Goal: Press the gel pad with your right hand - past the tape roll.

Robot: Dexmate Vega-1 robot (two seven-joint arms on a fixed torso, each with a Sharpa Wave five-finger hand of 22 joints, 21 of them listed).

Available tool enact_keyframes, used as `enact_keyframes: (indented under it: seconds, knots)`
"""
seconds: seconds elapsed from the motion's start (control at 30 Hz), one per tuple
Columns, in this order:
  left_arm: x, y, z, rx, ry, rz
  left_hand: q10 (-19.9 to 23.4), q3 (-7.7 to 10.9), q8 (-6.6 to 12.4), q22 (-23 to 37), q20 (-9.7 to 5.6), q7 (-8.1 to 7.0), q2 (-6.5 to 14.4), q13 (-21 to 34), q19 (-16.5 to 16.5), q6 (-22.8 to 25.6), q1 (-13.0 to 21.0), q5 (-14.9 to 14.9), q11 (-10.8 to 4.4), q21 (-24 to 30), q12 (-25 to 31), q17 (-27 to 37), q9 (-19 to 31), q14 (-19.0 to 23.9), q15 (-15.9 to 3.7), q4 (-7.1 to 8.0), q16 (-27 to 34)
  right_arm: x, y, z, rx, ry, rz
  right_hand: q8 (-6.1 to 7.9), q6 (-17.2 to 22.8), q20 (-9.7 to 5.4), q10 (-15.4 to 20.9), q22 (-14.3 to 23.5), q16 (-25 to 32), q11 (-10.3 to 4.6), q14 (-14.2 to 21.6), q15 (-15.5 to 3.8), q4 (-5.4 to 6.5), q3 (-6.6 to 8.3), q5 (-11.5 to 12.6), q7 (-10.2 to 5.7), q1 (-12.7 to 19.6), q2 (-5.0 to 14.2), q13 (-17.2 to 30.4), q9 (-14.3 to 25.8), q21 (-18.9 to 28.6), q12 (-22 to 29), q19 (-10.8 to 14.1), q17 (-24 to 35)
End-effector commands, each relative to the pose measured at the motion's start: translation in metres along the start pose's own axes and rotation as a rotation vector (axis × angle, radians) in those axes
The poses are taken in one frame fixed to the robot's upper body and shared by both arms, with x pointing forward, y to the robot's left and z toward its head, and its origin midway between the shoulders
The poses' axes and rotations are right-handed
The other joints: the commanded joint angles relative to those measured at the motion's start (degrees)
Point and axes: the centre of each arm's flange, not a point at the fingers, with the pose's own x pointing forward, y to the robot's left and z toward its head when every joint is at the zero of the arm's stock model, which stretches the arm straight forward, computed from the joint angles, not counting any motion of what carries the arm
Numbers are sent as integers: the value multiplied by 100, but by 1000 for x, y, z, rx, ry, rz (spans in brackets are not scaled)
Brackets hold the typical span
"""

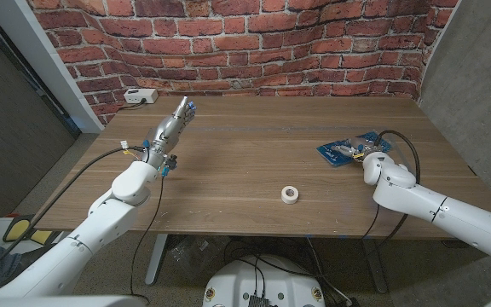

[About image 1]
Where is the white power strip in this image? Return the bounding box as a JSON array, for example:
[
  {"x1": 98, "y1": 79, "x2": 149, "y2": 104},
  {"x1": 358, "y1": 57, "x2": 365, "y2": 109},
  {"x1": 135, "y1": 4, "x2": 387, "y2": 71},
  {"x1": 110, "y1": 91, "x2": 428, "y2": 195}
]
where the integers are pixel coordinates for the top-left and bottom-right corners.
[{"x1": 123, "y1": 88, "x2": 159, "y2": 105}]

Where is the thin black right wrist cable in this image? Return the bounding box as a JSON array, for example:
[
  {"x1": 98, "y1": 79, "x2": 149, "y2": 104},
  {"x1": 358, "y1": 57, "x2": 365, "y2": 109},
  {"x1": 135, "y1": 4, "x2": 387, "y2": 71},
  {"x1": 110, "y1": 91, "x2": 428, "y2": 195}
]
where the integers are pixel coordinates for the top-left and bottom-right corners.
[{"x1": 360, "y1": 203, "x2": 381, "y2": 240}]

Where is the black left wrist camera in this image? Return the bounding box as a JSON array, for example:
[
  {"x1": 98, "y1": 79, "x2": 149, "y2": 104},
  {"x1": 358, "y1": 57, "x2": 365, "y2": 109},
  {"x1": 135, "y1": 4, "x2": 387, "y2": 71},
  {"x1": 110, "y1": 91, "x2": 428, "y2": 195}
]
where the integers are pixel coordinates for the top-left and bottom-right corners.
[{"x1": 159, "y1": 153, "x2": 178, "y2": 178}]

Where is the thin black left wrist cable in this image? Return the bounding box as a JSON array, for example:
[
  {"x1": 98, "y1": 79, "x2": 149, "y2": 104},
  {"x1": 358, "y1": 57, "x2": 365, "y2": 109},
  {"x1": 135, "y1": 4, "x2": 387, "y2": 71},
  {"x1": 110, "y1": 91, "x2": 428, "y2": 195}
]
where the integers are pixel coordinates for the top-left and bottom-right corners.
[{"x1": 129, "y1": 174, "x2": 166, "y2": 304}]

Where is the grey table leg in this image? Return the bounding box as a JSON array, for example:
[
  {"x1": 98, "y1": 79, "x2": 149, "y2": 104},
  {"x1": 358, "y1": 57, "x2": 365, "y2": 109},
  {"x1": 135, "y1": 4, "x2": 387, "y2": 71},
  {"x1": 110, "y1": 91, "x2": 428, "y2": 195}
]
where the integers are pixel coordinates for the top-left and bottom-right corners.
[
  {"x1": 362, "y1": 238, "x2": 390, "y2": 294},
  {"x1": 145, "y1": 233, "x2": 170, "y2": 286}
]

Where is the yellow foot pedal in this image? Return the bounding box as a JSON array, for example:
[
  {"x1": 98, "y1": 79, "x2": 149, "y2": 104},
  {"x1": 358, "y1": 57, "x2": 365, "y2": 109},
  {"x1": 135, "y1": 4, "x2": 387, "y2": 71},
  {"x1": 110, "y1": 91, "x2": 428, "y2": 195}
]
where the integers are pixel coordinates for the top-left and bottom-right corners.
[{"x1": 3, "y1": 217, "x2": 55, "y2": 246}]

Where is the blue printed gel pad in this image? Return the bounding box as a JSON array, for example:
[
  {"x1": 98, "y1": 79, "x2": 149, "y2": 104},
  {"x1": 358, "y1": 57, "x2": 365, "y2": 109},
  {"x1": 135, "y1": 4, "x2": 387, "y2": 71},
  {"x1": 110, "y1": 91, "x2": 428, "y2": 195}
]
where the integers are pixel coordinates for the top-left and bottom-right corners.
[{"x1": 315, "y1": 130, "x2": 394, "y2": 168}]

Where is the dark grey door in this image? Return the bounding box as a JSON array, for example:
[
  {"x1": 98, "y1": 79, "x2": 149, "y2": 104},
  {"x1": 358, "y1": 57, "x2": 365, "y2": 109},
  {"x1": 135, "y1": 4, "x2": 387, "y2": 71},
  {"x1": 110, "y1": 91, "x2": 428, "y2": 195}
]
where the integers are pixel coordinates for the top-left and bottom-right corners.
[{"x1": 0, "y1": 8, "x2": 80, "y2": 227}]

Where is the black power strip cable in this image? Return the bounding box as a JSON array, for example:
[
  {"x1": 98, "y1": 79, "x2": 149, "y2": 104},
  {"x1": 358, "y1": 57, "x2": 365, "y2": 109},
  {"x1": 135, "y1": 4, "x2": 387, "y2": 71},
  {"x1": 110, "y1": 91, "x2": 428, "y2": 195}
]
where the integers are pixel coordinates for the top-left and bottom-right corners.
[{"x1": 119, "y1": 98, "x2": 147, "y2": 111}]

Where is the white door frame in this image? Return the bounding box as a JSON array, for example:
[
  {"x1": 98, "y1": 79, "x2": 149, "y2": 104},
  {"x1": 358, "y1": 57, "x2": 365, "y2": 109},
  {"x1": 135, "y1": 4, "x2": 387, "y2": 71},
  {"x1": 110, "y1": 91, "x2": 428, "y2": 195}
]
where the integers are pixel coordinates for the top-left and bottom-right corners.
[{"x1": 0, "y1": 0, "x2": 105, "y2": 134}]

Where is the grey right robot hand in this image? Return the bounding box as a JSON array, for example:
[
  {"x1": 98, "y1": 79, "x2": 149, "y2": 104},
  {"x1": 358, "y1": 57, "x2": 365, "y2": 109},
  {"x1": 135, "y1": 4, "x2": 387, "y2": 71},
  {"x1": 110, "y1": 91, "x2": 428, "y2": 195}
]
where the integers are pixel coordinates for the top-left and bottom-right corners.
[{"x1": 329, "y1": 135, "x2": 385, "y2": 162}]

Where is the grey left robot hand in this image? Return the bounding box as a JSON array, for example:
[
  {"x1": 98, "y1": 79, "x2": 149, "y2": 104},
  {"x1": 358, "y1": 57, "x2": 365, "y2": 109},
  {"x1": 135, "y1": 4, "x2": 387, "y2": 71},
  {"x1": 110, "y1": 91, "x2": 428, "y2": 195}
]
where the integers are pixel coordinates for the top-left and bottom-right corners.
[{"x1": 141, "y1": 96, "x2": 198, "y2": 170}]

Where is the red brick print backdrop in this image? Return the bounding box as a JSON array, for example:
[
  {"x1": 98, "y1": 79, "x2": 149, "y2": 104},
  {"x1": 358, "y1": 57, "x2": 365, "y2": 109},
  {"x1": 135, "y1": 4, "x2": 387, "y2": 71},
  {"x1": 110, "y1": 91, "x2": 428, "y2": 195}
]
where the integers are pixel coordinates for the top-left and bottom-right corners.
[{"x1": 26, "y1": 0, "x2": 459, "y2": 127}]

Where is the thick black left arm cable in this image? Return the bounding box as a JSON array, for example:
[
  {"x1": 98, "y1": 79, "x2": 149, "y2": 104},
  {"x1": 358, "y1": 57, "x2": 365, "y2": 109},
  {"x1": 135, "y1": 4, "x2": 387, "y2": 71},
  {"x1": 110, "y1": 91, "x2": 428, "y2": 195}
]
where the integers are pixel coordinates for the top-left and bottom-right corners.
[{"x1": 0, "y1": 146, "x2": 147, "y2": 287}]

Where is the white tape roll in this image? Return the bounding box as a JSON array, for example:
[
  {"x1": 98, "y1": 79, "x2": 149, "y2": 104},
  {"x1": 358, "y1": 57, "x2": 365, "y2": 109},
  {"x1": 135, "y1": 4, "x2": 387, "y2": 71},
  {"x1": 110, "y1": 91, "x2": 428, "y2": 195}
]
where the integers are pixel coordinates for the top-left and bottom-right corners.
[{"x1": 280, "y1": 185, "x2": 300, "y2": 205}]

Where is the white robot torso base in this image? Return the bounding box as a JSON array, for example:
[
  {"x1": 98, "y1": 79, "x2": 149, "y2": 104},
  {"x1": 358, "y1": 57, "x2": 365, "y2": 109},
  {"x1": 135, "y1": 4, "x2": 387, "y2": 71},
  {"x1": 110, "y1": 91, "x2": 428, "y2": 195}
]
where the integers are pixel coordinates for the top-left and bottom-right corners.
[{"x1": 202, "y1": 254, "x2": 326, "y2": 307}]

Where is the clear plastic bag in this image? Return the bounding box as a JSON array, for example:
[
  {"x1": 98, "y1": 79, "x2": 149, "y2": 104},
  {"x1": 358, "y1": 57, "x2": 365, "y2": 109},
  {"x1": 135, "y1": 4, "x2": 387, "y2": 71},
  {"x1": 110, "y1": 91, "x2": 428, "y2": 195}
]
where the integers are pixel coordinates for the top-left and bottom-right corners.
[{"x1": 166, "y1": 234, "x2": 225, "y2": 282}]

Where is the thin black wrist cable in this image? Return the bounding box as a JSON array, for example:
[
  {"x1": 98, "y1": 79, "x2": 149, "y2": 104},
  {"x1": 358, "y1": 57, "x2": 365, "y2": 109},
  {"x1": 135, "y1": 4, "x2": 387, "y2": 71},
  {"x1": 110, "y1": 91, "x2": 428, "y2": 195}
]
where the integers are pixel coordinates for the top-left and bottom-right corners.
[
  {"x1": 129, "y1": 174, "x2": 166, "y2": 304},
  {"x1": 360, "y1": 203, "x2": 381, "y2": 240}
]

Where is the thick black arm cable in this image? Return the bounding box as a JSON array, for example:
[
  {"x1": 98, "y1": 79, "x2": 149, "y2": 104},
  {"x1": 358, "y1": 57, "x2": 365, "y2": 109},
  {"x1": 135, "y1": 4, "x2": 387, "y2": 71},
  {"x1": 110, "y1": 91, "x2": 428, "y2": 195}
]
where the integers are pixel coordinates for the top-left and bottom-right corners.
[
  {"x1": 0, "y1": 146, "x2": 147, "y2": 287},
  {"x1": 373, "y1": 130, "x2": 421, "y2": 249}
]

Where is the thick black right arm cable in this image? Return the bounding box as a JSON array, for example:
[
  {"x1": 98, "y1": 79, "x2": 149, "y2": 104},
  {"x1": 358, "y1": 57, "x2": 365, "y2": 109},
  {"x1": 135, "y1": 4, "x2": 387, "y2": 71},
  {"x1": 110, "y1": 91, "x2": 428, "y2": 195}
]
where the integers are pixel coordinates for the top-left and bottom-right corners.
[{"x1": 373, "y1": 130, "x2": 421, "y2": 249}]

